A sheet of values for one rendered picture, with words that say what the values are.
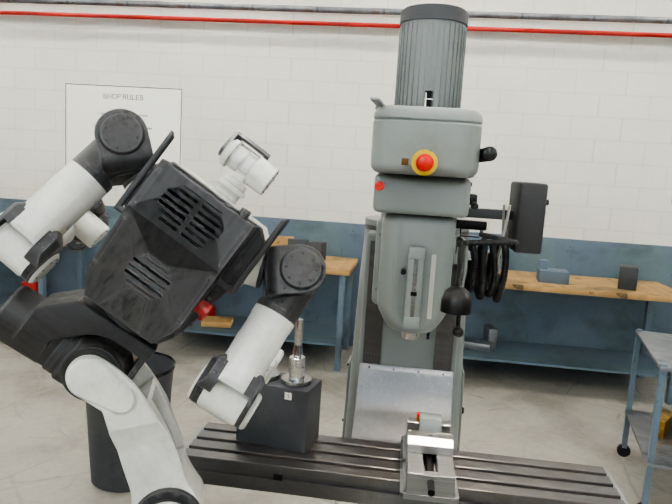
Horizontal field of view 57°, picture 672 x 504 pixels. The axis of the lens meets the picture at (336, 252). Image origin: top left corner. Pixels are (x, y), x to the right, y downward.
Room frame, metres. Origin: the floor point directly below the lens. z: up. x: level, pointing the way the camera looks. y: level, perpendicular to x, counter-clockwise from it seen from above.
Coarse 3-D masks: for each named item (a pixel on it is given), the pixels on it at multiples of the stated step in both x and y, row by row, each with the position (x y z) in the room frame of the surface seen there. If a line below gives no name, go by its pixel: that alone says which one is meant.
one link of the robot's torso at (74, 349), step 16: (80, 336) 1.18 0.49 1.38; (96, 336) 1.20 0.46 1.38; (64, 352) 1.16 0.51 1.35; (80, 352) 1.16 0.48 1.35; (96, 352) 1.17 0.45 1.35; (112, 352) 1.19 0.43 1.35; (128, 352) 1.23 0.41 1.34; (64, 368) 1.16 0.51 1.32; (128, 368) 1.21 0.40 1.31; (64, 384) 1.16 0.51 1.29
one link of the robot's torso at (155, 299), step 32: (128, 192) 1.16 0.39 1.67; (160, 192) 1.08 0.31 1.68; (192, 192) 1.08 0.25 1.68; (224, 192) 1.27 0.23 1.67; (128, 224) 1.08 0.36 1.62; (160, 224) 1.07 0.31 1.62; (192, 224) 1.37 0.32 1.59; (224, 224) 1.08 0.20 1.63; (256, 224) 1.17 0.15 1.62; (96, 256) 1.09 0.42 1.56; (128, 256) 1.08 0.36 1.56; (160, 256) 1.08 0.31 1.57; (192, 256) 1.07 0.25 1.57; (224, 256) 1.07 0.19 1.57; (256, 256) 1.16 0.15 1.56; (96, 288) 1.10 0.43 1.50; (128, 288) 1.09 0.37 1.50; (160, 288) 1.08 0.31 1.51; (192, 288) 1.08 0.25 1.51; (224, 288) 1.15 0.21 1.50; (128, 320) 1.10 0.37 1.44; (160, 320) 1.09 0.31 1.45; (192, 320) 1.17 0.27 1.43
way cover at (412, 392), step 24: (360, 384) 2.03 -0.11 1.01; (384, 384) 2.03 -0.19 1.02; (408, 384) 2.02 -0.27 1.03; (432, 384) 2.02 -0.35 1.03; (360, 408) 1.99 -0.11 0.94; (384, 408) 1.99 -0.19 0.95; (408, 408) 1.98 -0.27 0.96; (432, 408) 1.98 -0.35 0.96; (360, 432) 1.94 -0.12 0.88; (384, 432) 1.93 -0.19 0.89
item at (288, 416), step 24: (264, 384) 1.73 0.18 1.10; (288, 384) 1.72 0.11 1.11; (312, 384) 1.75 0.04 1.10; (264, 408) 1.73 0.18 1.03; (288, 408) 1.70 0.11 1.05; (312, 408) 1.73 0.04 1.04; (240, 432) 1.75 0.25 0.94; (264, 432) 1.72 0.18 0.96; (288, 432) 1.70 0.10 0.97; (312, 432) 1.74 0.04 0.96
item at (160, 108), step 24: (72, 96) 6.26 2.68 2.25; (96, 96) 6.23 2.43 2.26; (120, 96) 6.20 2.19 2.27; (144, 96) 6.17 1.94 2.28; (168, 96) 6.14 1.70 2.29; (72, 120) 6.26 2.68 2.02; (96, 120) 6.23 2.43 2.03; (144, 120) 6.17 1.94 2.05; (168, 120) 6.14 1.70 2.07; (72, 144) 6.26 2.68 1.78
